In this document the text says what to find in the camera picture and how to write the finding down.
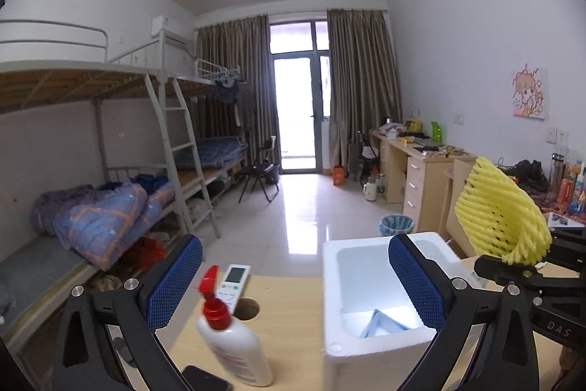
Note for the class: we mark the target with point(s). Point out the white styrofoam box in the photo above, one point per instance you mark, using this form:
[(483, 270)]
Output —
[(373, 336)]

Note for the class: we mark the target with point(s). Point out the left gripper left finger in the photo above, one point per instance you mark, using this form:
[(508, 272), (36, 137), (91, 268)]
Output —
[(86, 358)]

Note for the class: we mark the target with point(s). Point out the black folding chair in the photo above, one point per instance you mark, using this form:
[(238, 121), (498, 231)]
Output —
[(260, 169)]

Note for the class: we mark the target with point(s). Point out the blue waste basket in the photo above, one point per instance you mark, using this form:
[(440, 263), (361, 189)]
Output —
[(395, 224)]

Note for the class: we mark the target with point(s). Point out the wooden smiley chair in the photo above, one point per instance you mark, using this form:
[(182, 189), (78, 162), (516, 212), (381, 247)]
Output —
[(451, 226)]

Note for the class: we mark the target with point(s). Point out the black headphones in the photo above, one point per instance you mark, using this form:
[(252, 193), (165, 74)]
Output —
[(528, 175)]

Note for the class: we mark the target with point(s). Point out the orange container on floor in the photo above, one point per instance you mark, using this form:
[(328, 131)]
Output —
[(338, 176)]

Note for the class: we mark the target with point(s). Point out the brown right curtain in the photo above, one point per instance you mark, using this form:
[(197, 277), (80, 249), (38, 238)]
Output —
[(364, 79)]

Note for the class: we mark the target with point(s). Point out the wooden desk with drawers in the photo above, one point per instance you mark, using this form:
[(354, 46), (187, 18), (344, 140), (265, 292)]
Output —
[(416, 181)]

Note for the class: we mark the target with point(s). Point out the white lotion pump bottle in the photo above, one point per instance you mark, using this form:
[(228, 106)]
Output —
[(235, 346)]

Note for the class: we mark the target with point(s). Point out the brown curtain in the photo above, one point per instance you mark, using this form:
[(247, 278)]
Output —
[(364, 79), (245, 107)]

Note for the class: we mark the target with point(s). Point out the glass balcony door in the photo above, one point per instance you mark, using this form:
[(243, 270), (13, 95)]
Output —
[(301, 67)]

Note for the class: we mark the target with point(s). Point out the white thermos jug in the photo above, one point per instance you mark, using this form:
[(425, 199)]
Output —
[(370, 190)]

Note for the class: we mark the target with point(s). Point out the blue plaid quilt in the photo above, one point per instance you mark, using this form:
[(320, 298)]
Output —
[(100, 224)]

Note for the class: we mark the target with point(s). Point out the brown left curtain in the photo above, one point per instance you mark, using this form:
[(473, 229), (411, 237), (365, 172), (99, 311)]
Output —
[(245, 107)]

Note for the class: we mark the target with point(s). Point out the anime girl wall picture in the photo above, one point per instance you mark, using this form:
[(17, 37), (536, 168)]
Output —
[(530, 93)]

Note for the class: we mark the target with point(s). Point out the yellow foam net sleeve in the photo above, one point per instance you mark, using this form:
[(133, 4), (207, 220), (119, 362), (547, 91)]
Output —
[(501, 219)]

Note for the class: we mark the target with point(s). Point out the white air conditioner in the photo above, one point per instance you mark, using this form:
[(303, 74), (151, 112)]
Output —
[(172, 28)]

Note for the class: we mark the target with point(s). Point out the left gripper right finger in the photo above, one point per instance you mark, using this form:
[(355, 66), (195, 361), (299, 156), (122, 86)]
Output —
[(505, 357)]

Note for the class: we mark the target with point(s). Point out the black smartphone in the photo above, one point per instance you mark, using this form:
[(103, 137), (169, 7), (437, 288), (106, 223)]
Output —
[(201, 380)]

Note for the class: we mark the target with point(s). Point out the metal bunk bed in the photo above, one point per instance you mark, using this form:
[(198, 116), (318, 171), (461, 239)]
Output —
[(74, 114)]

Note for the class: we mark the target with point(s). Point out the white remote control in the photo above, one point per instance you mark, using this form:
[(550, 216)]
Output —
[(232, 285)]

